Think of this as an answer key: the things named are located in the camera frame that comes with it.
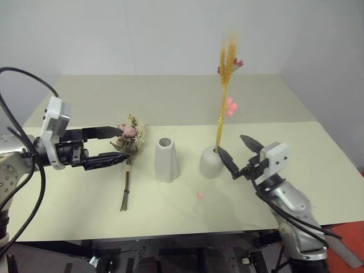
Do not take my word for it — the dark rounded shape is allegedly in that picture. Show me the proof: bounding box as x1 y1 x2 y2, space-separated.
135 255 160 273

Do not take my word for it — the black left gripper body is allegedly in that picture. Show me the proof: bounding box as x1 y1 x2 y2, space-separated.
55 127 89 169

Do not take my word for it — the tall white tapered vase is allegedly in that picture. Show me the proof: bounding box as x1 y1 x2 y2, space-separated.
154 136 181 183

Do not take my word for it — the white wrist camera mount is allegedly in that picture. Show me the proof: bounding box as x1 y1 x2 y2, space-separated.
39 96 72 171
254 142 291 186

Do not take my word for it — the dried pink rose bouquet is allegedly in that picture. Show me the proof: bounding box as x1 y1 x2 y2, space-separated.
110 113 147 213

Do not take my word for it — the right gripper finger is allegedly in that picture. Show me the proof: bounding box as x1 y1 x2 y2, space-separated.
239 134 267 156
217 146 242 180

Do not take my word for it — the yellow wheat flower bouquet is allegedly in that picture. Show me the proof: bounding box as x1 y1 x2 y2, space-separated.
215 27 245 155

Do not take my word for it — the black metal table frame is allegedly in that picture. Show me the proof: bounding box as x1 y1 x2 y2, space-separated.
64 229 288 273

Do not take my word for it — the round white vase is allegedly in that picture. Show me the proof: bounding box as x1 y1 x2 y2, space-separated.
198 146 226 180

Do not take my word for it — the grey flat strip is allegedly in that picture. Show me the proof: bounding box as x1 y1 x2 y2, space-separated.
323 234 364 269

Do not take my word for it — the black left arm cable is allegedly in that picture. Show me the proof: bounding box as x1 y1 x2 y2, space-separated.
0 67 60 257

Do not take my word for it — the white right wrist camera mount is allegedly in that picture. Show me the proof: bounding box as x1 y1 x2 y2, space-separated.
254 142 291 186

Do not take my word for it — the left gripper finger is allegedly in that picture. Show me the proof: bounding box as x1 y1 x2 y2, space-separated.
82 126 123 142
84 151 131 172

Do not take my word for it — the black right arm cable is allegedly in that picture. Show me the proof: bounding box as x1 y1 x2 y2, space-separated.
251 181 343 240

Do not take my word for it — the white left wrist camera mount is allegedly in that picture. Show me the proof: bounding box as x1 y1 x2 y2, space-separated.
39 96 72 171

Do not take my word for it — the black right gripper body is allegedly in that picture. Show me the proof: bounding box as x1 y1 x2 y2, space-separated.
231 154 270 181

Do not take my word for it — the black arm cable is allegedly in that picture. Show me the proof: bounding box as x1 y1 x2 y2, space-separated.
0 67 60 257
251 181 343 240

